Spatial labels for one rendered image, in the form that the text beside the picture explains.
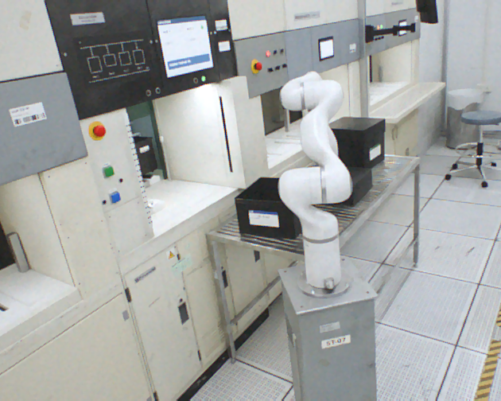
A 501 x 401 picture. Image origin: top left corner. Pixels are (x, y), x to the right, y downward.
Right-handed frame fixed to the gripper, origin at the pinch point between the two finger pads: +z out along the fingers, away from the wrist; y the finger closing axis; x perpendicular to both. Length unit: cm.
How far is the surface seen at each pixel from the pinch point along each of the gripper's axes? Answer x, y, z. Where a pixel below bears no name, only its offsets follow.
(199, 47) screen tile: -18, 40, -77
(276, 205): 35, 3, -40
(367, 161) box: -21.2, -4.0, 31.1
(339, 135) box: -30.3, 10.9, 17.9
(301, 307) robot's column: 74, -27, -56
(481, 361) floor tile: 68, -73, 58
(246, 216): 41, 18, -36
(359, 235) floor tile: -4, 25, 130
